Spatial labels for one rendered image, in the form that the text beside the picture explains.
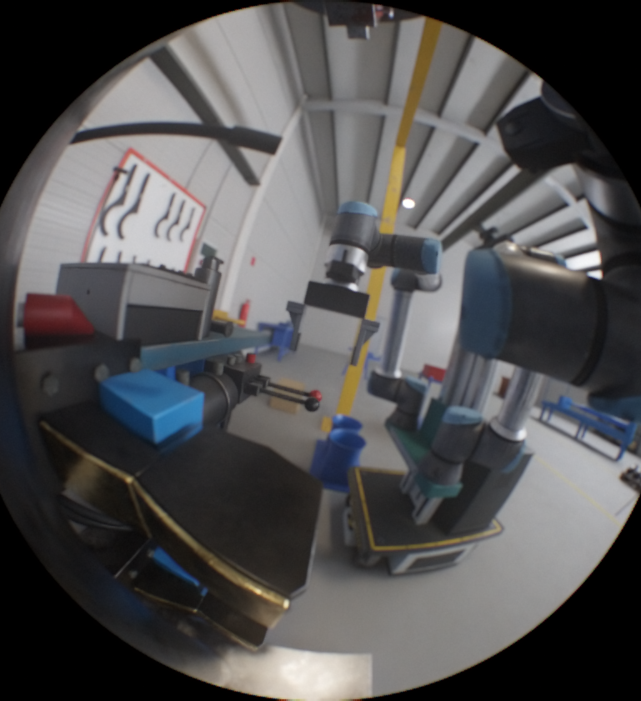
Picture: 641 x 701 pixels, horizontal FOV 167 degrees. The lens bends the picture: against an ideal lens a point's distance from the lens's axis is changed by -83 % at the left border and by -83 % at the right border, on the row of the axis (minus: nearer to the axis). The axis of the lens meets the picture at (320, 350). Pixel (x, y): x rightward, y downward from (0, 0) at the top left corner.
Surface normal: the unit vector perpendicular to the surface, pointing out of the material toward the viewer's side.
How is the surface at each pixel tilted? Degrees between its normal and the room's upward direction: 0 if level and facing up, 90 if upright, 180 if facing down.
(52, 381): 90
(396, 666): 0
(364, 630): 0
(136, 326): 90
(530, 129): 90
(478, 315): 117
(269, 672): 0
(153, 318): 90
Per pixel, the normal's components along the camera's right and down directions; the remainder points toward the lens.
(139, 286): 0.97, 0.24
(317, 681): 0.23, -0.97
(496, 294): -0.73, 0.06
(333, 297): -0.09, 0.10
